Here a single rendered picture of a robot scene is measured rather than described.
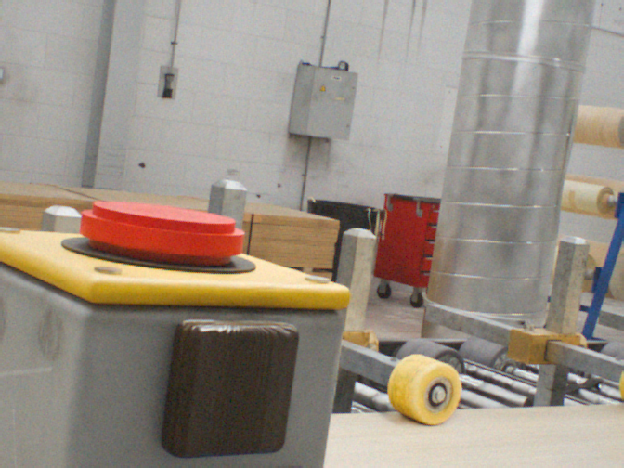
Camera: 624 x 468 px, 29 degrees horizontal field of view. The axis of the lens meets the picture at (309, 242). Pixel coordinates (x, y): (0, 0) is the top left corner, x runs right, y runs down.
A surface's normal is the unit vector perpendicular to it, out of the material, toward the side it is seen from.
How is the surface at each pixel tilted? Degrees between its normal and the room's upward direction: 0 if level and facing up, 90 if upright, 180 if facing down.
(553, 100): 90
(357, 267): 90
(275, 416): 90
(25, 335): 90
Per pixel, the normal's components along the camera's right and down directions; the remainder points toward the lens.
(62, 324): -0.80, -0.05
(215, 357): 0.58, 0.16
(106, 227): -0.55, 0.00
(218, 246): 0.74, 0.17
